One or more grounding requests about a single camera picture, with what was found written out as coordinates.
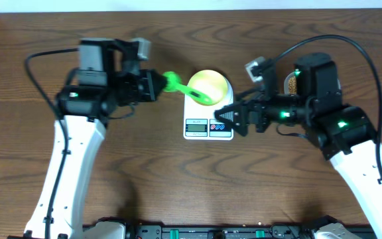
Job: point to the white digital kitchen scale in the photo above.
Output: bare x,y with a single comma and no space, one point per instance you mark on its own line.
200,123

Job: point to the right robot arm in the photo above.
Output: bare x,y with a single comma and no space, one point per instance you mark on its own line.
343,133

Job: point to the green plastic measuring scoop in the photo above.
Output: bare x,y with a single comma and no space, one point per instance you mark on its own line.
174,84

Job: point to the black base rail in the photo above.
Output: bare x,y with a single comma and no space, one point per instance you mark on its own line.
325,227

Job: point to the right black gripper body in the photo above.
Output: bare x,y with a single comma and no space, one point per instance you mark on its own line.
280,109

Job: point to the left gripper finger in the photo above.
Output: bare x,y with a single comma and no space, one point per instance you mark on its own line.
155,78
155,90

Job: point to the clear container of soybeans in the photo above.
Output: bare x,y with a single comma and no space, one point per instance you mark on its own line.
290,85

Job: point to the yellow bowl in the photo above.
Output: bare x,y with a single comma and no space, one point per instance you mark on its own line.
211,83

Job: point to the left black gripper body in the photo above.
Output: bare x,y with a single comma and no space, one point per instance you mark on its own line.
125,87

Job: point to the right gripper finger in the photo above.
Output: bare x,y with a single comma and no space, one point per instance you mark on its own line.
233,113
239,125

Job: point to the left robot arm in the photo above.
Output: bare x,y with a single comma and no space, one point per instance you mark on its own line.
109,76

